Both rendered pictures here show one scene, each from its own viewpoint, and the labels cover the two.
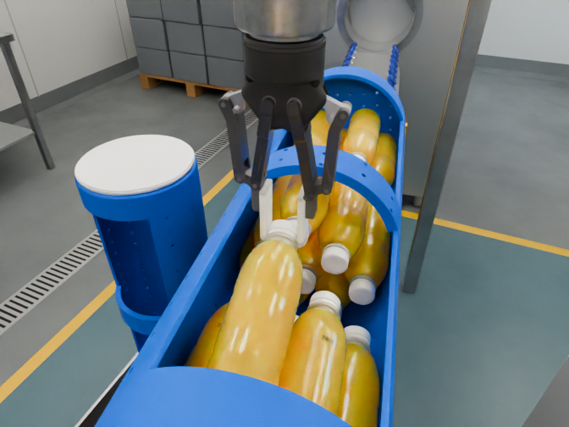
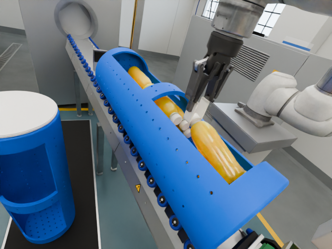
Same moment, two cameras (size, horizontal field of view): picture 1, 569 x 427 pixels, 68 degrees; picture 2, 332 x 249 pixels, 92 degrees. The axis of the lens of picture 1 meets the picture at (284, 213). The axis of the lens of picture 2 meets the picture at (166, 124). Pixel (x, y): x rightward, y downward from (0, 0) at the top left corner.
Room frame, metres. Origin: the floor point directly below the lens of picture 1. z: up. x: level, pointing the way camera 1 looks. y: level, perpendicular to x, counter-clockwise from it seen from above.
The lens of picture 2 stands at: (0.23, 0.40, 1.46)
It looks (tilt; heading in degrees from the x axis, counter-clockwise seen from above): 35 degrees down; 303
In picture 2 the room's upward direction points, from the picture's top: 18 degrees clockwise
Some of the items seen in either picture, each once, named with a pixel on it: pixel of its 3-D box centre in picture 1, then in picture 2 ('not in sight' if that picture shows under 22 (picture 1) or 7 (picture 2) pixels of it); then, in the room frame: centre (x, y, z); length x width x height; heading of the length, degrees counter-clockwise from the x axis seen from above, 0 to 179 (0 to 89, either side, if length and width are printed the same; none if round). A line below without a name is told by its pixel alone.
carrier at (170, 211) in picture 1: (167, 290); (37, 182); (0.90, 0.36, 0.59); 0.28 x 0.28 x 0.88
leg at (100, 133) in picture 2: not in sight; (100, 151); (1.13, -0.12, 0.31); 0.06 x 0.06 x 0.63; 76
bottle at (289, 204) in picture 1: (309, 193); (160, 103); (0.57, -0.04, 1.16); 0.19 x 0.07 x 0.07; 166
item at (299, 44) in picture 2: not in sight; (297, 44); (0.48, -1.91, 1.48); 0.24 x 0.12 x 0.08; 164
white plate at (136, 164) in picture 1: (136, 162); (11, 110); (0.90, 0.36, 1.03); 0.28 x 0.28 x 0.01
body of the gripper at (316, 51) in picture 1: (284, 81); (219, 55); (0.40, 0.00, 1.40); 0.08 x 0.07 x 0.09; 76
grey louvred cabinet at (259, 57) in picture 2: not in sight; (220, 79); (1.19, -2.26, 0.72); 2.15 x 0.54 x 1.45; 156
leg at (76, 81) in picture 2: not in sight; (77, 95); (2.09, -0.35, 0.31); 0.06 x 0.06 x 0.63; 76
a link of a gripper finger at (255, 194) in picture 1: (251, 189); (188, 103); (0.41, 0.04, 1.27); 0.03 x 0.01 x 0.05; 76
